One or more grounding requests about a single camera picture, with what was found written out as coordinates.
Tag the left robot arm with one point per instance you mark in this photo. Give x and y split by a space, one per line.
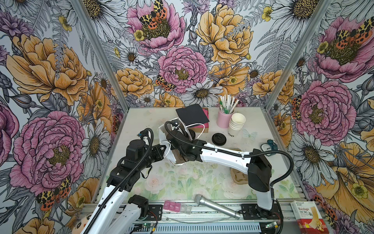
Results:
116 212

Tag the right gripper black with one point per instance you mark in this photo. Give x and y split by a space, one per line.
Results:
186 135

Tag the white paper straws bundle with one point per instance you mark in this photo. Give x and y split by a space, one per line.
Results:
228 103

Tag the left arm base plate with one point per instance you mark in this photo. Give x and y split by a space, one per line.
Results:
154 212

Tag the pastel patterned gift bag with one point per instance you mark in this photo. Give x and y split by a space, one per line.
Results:
179 126

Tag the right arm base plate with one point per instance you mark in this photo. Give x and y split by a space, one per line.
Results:
251 212

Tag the cardboard napkin box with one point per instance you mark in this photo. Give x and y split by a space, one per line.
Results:
205 127

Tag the silver microphone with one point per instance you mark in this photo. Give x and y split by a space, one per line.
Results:
201 200

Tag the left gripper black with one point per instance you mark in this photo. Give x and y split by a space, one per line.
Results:
159 155

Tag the pink napkins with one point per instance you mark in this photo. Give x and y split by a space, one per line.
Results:
201 116

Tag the teal alarm clock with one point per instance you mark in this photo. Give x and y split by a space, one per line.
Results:
270 145

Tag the plush doll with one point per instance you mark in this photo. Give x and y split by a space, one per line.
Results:
80 225

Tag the pink plastic tray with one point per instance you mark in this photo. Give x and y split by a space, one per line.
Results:
177 207

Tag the stack of black lids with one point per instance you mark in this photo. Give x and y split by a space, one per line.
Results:
219 139

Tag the stack of white paper cups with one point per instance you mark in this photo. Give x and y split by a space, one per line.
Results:
236 123

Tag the bandage box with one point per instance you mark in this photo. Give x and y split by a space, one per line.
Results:
309 218

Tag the brown pulp cup carrier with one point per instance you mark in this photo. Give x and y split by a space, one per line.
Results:
238 177

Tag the black napkin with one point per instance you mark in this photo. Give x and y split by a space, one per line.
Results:
185 114

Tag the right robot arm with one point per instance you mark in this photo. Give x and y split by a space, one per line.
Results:
254 164

